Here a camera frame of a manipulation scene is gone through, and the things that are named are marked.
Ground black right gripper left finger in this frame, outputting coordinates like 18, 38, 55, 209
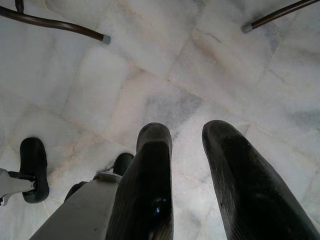
106, 122, 175, 240

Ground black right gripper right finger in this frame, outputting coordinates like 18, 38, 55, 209
201, 120, 320, 240

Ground black robot right foot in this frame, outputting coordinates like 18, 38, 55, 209
113, 152, 135, 176

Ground black robot foot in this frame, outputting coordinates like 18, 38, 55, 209
19, 137, 50, 204
113, 152, 135, 176

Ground grey robot right leg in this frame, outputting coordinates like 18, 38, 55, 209
29, 171, 123, 240

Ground grey robot leg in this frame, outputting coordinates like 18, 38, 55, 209
0, 167, 37, 207
29, 171, 123, 240

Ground black robot left foot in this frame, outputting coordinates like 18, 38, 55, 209
19, 137, 50, 204

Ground grey robot left leg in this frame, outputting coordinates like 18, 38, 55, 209
0, 167, 37, 207

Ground dark brown metal chair leg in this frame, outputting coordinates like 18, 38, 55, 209
241, 0, 320, 34
0, 0, 111, 45

